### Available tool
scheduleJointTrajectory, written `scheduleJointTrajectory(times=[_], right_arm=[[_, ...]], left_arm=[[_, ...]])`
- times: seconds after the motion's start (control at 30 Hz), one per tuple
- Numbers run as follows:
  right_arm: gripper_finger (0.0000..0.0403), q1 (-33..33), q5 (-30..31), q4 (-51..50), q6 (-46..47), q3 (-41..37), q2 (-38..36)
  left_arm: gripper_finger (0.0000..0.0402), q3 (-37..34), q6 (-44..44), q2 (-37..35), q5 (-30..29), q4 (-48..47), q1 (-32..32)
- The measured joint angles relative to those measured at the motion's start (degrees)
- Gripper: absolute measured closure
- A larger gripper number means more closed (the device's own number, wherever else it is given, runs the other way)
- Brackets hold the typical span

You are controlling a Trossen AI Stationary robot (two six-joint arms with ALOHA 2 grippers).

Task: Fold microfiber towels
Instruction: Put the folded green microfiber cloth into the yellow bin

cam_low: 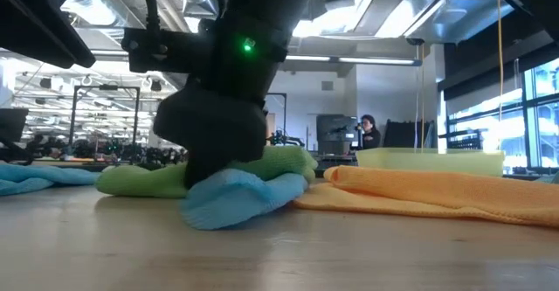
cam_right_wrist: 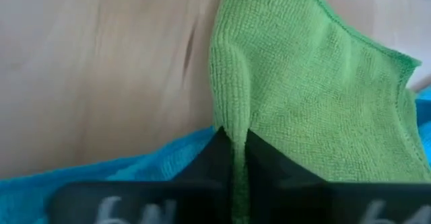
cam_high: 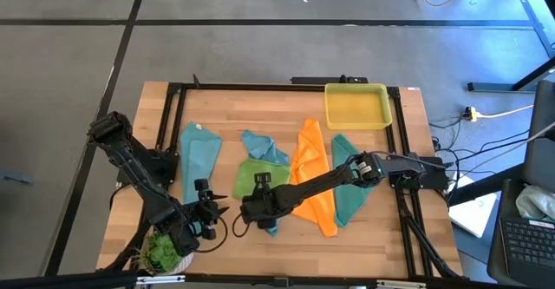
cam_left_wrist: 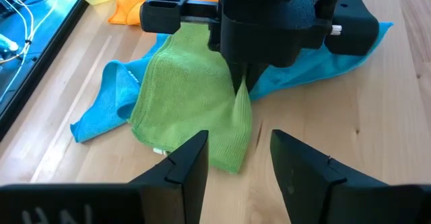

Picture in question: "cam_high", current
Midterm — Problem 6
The pale blue microfiber towel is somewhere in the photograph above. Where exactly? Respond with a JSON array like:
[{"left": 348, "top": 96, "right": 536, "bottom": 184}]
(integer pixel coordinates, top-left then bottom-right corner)
[{"left": 180, "top": 122, "right": 224, "bottom": 206}]

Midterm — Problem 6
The black power strip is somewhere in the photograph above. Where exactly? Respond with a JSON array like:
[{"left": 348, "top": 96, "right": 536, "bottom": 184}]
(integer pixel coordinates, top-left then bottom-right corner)
[{"left": 290, "top": 75, "right": 369, "bottom": 86}]

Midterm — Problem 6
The gray floor cable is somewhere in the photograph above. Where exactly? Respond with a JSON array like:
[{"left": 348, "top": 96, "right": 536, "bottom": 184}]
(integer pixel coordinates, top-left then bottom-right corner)
[{"left": 459, "top": 122, "right": 555, "bottom": 182}]

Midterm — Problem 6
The black laptop keyboard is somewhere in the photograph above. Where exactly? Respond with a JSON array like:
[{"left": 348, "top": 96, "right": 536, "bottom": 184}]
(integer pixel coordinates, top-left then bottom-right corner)
[{"left": 498, "top": 217, "right": 555, "bottom": 281}]

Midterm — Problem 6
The yellow plastic bin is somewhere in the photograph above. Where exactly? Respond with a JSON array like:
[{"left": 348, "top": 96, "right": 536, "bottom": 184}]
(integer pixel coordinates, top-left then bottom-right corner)
[{"left": 323, "top": 82, "right": 394, "bottom": 131}]

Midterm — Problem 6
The dark gray panel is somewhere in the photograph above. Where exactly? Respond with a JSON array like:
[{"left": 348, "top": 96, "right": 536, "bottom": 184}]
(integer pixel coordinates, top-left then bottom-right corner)
[{"left": 522, "top": 79, "right": 555, "bottom": 194}]

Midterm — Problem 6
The green microfiber towel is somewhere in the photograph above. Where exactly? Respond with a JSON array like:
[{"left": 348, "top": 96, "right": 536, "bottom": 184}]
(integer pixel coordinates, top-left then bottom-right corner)
[{"left": 232, "top": 157, "right": 292, "bottom": 201}]

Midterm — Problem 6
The black desk leg frame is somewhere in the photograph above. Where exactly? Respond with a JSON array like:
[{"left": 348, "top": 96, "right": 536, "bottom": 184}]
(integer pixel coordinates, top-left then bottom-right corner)
[{"left": 467, "top": 0, "right": 555, "bottom": 93}]

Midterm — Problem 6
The orange microfiber towel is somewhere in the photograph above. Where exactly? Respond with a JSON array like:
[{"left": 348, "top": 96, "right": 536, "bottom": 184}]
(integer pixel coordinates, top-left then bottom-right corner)
[{"left": 289, "top": 117, "right": 339, "bottom": 239}]

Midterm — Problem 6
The white book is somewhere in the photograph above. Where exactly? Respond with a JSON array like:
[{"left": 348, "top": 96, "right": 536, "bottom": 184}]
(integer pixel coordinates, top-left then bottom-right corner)
[{"left": 448, "top": 191, "right": 498, "bottom": 239}]

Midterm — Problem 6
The left camera cable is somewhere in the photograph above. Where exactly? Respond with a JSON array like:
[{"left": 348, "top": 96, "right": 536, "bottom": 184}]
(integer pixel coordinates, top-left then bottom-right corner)
[{"left": 193, "top": 215, "right": 230, "bottom": 254}]

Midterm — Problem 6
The yellow power plug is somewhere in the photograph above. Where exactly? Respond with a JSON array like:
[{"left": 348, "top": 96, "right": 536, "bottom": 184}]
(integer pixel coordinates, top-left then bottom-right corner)
[{"left": 464, "top": 104, "right": 535, "bottom": 123}]

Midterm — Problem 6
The potted succulent plant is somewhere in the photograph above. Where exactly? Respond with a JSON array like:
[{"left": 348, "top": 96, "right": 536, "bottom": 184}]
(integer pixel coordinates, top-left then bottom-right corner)
[{"left": 137, "top": 229, "right": 195, "bottom": 277}]

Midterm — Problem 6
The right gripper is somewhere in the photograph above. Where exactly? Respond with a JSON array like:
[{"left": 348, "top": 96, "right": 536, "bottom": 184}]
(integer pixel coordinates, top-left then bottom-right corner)
[{"left": 239, "top": 172, "right": 290, "bottom": 231}]

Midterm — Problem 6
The crumpled plastic bag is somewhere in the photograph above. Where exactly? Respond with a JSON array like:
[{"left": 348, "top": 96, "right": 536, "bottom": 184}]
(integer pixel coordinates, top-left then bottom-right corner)
[{"left": 514, "top": 184, "right": 555, "bottom": 223}]

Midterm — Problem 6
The right camera cable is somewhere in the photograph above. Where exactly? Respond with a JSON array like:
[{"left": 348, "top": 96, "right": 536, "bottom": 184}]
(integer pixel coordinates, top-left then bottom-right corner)
[{"left": 231, "top": 213, "right": 252, "bottom": 239}]

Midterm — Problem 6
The camera cable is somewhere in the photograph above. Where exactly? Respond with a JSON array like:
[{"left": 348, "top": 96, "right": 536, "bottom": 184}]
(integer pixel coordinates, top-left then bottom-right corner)
[
  {"left": 193, "top": 215, "right": 230, "bottom": 254},
  {"left": 231, "top": 213, "right": 252, "bottom": 239}
]

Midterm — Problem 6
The black crossbar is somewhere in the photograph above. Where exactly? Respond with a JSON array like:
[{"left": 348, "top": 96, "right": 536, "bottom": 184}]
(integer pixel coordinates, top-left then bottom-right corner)
[{"left": 0, "top": 270, "right": 555, "bottom": 289}]

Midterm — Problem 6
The teal microfiber towel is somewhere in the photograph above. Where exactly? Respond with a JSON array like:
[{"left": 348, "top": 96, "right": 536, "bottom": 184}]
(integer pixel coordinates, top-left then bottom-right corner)
[{"left": 331, "top": 133, "right": 376, "bottom": 228}]

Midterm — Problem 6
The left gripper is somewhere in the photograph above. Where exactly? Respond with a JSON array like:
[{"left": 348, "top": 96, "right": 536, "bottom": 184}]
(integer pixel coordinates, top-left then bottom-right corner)
[{"left": 190, "top": 178, "right": 231, "bottom": 241}]

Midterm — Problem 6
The black aluminium table frame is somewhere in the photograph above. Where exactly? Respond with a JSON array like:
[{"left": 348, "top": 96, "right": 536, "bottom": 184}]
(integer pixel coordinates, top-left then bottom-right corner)
[{"left": 103, "top": 80, "right": 463, "bottom": 281}]

